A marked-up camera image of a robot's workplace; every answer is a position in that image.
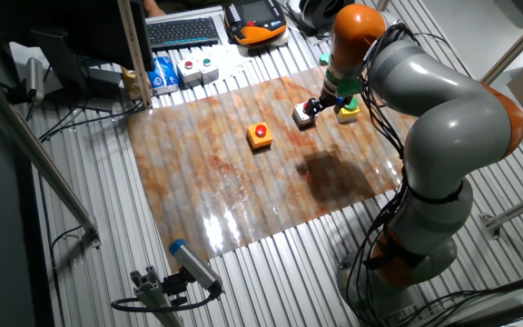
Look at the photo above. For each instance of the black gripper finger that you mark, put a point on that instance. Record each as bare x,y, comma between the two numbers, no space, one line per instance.
312,105
317,110

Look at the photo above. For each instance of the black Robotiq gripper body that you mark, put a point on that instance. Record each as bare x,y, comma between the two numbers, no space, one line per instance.
330,100

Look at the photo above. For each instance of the grey black box red button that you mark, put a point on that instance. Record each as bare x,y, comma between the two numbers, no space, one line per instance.
301,120

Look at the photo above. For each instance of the yellow box green button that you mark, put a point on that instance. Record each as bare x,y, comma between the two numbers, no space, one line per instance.
348,115

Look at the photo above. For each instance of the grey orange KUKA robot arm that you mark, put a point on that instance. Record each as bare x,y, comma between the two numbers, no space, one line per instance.
447,122

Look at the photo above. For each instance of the bare person hand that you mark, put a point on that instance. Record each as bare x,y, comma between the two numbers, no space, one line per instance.
154,8

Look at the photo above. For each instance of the orange box red button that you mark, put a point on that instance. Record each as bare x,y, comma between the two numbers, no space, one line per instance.
259,137

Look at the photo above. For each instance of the black round reel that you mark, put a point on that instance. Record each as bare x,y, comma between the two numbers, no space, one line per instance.
320,11

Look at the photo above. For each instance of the orange black teach pendant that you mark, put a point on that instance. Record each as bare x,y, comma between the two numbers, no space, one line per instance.
254,27

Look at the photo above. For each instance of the white box small green button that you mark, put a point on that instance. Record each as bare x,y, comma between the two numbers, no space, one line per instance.
209,70

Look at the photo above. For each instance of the marble pattern glossy mat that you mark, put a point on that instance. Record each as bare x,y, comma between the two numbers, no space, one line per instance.
225,181

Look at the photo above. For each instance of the white box small red button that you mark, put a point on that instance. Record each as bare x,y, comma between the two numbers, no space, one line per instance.
189,72

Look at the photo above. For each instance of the black computer keyboard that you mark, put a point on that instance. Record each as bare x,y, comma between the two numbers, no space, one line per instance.
182,32

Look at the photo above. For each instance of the blue white tissue pack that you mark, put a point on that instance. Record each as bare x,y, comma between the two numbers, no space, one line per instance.
164,76

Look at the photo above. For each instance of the yellow snack packet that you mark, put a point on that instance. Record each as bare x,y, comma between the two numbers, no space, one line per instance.
130,84

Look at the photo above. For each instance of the black computer monitor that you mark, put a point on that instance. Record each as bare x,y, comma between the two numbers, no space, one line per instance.
84,27

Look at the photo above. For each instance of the long slanted aluminium beam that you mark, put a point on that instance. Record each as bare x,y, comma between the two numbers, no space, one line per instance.
39,154

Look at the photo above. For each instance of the silver upright post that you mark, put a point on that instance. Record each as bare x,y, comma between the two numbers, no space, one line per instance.
382,4

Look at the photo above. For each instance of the beige upright profile post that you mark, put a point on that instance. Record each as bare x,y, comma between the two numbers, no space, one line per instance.
135,59

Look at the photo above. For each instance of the silver aluminium frame beam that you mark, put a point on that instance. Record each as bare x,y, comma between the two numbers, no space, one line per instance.
516,211
516,43

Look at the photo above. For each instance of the silver camera with blue cap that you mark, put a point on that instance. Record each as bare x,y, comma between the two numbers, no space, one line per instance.
195,265

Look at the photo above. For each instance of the short aluminium camera profile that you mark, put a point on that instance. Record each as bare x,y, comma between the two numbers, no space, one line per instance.
152,295

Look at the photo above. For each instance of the plain silver camera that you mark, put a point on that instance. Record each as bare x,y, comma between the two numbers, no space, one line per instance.
35,77

